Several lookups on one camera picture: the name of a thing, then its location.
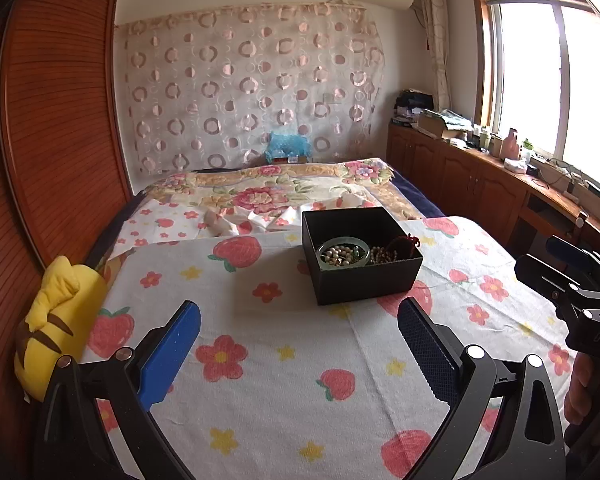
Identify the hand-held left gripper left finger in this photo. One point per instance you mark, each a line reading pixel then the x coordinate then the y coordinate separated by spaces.
pixel 172 355

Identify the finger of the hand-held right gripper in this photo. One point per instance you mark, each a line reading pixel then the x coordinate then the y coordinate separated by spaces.
pixel 560 245
pixel 545 267

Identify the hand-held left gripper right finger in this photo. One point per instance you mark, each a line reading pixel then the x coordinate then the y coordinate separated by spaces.
pixel 425 350

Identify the black jewelry box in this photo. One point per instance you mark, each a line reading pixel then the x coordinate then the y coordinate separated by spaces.
pixel 360 285

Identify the person's right hand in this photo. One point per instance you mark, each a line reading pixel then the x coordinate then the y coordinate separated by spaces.
pixel 580 390

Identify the small black device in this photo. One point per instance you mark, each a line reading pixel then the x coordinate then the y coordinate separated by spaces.
pixel 596 189

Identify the white tissue box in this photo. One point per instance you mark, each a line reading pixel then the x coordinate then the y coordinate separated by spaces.
pixel 516 166

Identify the green bottle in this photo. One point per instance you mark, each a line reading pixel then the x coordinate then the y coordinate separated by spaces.
pixel 528 149

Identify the pink bottle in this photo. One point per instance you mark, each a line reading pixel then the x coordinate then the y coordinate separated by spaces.
pixel 510 144

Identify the strawberry print towel blanket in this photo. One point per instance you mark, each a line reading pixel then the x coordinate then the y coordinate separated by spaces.
pixel 290 360

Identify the wooden cabinet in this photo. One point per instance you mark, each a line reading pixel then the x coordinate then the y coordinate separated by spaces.
pixel 460 180

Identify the yellow plush toy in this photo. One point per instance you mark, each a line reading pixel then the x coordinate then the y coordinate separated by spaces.
pixel 55 310

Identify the row of small bottles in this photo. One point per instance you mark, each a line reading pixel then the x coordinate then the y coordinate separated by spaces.
pixel 486 139

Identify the thin strawberry print sheet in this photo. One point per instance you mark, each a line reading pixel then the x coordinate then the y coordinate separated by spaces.
pixel 180 220

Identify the green jade bangle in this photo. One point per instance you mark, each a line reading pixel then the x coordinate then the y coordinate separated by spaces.
pixel 324 259

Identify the navy bed sheet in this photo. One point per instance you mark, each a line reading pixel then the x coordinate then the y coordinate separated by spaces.
pixel 415 195

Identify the cardboard box with papers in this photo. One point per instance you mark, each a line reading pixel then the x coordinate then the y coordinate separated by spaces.
pixel 440 125

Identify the wooden framed window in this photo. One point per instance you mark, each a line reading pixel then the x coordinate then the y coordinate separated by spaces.
pixel 530 70

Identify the floral bed sheet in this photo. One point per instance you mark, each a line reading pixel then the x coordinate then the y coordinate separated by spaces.
pixel 260 195

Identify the pile of dark clothes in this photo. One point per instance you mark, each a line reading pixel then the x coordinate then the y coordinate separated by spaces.
pixel 407 107

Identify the small cardboard box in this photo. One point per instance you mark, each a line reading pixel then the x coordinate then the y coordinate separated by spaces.
pixel 290 159

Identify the blue plastic wrap bundle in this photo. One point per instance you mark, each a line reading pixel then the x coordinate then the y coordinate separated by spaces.
pixel 287 142

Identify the beige patterned curtain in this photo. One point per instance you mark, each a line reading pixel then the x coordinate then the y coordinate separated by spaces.
pixel 437 35

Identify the circle patterned wall cloth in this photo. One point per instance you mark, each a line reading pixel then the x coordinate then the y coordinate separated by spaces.
pixel 255 85

